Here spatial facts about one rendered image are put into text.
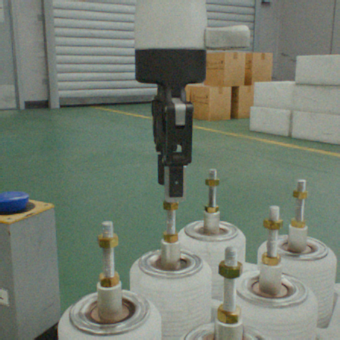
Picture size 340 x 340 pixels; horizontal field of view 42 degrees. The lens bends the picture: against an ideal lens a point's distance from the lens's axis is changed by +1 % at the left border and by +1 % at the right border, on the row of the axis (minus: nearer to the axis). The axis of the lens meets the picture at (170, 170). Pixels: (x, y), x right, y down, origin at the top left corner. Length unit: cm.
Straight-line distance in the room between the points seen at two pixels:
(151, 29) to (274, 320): 30
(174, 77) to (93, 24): 513
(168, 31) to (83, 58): 506
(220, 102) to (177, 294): 358
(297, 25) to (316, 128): 428
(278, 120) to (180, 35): 280
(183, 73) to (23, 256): 27
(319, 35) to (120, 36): 286
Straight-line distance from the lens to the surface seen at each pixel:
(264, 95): 333
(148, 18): 45
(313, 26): 695
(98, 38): 559
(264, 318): 45
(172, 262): 51
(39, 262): 55
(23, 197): 53
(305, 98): 306
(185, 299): 49
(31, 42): 538
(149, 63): 44
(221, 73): 406
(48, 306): 58
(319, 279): 56
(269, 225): 45
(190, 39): 44
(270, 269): 46
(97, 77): 555
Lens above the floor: 48
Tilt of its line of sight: 13 degrees down
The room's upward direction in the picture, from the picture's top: straight up
